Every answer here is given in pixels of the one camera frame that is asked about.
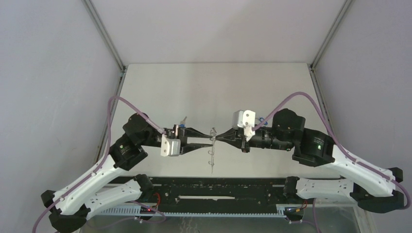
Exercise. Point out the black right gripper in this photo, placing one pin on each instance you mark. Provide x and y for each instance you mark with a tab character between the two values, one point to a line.
233	136

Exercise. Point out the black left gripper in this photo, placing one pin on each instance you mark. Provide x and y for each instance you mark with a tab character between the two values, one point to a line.
183	133

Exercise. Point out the blue key tag with key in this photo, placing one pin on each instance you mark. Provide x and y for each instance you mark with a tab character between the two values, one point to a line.
261	119

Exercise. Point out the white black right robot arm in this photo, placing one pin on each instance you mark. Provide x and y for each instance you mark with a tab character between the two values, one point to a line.
372	188

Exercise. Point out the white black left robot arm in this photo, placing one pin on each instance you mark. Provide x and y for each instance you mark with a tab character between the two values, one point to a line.
71	207

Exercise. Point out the silver key with blue head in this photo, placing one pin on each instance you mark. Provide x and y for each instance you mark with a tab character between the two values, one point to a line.
183	122

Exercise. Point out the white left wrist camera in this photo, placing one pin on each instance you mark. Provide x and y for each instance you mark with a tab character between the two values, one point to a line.
169	147

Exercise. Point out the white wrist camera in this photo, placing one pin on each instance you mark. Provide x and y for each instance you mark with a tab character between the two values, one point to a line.
169	147
244	119

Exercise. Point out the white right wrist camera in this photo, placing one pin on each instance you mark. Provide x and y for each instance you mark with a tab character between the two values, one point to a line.
244	119

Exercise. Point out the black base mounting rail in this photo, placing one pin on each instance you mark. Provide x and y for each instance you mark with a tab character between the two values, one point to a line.
233	197

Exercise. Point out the aluminium frame rail left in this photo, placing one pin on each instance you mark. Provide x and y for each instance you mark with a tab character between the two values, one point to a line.
111	70

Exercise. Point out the aluminium frame rail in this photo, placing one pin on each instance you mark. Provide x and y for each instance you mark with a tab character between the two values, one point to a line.
318	64
111	70

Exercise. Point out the aluminium frame rail right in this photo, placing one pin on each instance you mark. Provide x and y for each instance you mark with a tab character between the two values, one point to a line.
318	64

